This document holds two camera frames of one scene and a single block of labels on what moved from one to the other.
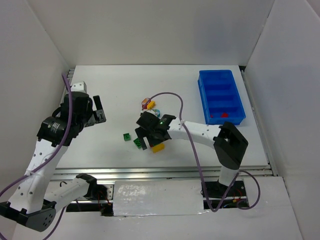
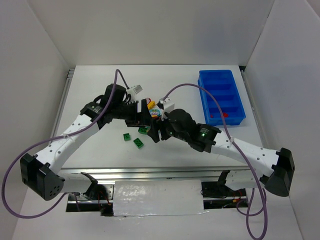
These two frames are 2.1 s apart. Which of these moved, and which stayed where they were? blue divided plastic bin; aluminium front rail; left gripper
Moved: left gripper
Stayed: aluminium front rail; blue divided plastic bin
